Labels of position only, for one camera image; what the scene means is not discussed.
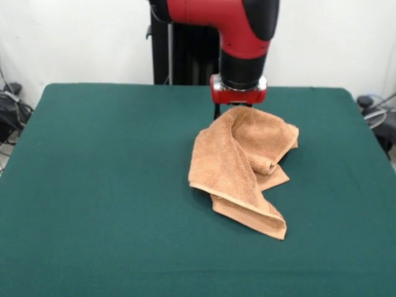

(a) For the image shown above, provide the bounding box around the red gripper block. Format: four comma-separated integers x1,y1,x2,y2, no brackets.
210,75,269,121

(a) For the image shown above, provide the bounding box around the tan terry towel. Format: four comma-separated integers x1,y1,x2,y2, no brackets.
187,106,300,241

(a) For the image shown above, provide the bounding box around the dark green table cloth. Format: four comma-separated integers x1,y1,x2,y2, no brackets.
0,82,396,297

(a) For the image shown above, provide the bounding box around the black equipment bundle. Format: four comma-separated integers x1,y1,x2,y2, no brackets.
0,92,34,145

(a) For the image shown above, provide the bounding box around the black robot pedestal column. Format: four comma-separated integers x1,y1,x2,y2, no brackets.
144,0,223,86

